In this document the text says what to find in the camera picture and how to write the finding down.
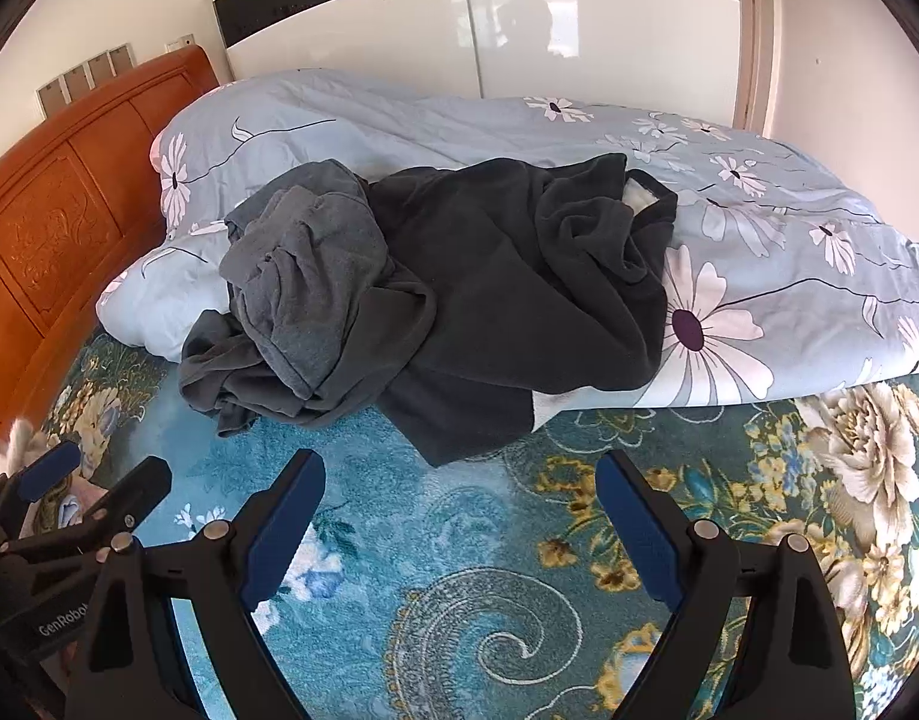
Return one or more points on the light blue floral duvet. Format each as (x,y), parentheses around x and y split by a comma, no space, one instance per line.
(767,300)

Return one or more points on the grey wall switch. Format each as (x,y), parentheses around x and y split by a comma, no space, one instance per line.
(52,100)
(75,85)
(98,72)
(120,60)

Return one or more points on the stack of folded pastel clothes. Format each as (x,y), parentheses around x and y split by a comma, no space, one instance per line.
(0,450)

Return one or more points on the pale door frame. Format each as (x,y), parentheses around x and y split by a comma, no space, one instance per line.
(759,37)

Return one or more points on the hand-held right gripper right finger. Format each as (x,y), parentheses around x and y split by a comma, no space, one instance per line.
(639,532)

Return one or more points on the teal floral plush blanket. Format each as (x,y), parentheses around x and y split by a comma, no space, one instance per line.
(444,540)

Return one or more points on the orange wooden headboard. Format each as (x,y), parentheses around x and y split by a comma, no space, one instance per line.
(54,225)

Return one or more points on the grey knit sweater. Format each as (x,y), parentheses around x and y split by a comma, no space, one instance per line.
(309,277)

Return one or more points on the black garment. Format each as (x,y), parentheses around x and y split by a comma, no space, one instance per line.
(504,277)

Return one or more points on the white wall socket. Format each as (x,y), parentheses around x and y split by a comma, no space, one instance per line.
(180,40)

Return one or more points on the dark grey garment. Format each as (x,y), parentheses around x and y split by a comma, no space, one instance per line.
(212,375)

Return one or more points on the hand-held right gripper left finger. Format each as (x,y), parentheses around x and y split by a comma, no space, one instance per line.
(283,532)

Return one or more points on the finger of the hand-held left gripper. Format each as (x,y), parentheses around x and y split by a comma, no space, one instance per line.
(51,469)
(137,491)

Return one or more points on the white glossy wardrobe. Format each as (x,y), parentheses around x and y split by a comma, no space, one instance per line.
(354,37)

